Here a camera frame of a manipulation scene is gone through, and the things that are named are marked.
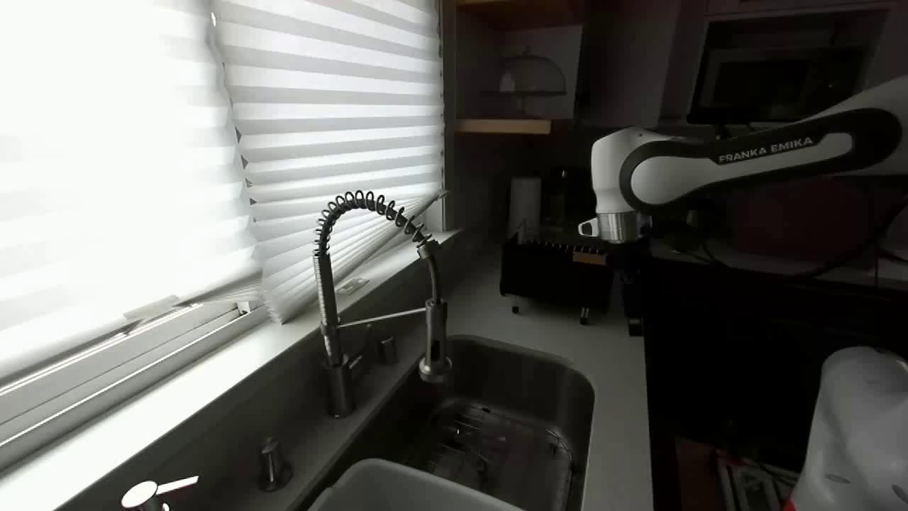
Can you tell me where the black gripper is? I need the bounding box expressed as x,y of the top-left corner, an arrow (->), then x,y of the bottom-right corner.
605,239 -> 653,336

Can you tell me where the stainless steel sink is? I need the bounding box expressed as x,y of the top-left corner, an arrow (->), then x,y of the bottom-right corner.
309,333 -> 600,511

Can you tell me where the black utensil holder wooden top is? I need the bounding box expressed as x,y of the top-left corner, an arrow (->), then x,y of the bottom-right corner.
564,236 -> 615,310

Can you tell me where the white paper towel roll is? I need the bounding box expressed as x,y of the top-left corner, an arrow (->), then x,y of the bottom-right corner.
507,177 -> 546,239

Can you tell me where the white plastic jug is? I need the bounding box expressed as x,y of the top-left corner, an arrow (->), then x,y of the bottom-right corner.
791,343 -> 908,511

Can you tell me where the dark microwave oven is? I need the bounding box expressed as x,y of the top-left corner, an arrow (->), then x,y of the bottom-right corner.
686,9 -> 892,126

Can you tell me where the white plastic wash basin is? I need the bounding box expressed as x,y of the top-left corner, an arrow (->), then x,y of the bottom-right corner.
309,455 -> 521,511

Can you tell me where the chrome spring kitchen faucet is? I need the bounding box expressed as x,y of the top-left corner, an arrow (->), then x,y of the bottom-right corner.
309,188 -> 453,421

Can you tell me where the narrow white window blind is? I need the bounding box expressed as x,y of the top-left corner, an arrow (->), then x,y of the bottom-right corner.
208,0 -> 449,323

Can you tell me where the dark soap dispenser pump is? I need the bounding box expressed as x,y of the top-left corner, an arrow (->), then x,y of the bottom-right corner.
258,434 -> 296,493

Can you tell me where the wide white window blind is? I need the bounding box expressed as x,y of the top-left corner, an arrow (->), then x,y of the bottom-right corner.
0,0 -> 263,380

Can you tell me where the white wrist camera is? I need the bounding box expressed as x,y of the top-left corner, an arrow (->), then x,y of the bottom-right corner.
577,214 -> 612,241

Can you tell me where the black wire dish rack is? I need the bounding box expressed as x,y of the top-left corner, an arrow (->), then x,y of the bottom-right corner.
497,231 -> 618,323

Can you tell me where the wire sink grid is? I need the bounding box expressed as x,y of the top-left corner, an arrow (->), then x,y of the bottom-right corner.
415,395 -> 577,511

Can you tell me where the wooden wall shelf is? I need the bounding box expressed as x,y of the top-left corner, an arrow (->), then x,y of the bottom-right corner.
452,117 -> 571,137

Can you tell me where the wire cake dome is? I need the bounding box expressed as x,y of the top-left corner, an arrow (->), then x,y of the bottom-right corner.
493,49 -> 571,99

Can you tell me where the chrome tap handle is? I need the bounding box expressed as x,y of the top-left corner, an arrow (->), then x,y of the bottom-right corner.
119,472 -> 204,511

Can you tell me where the white window frame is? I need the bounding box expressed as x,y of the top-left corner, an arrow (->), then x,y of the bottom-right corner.
0,299 -> 260,472

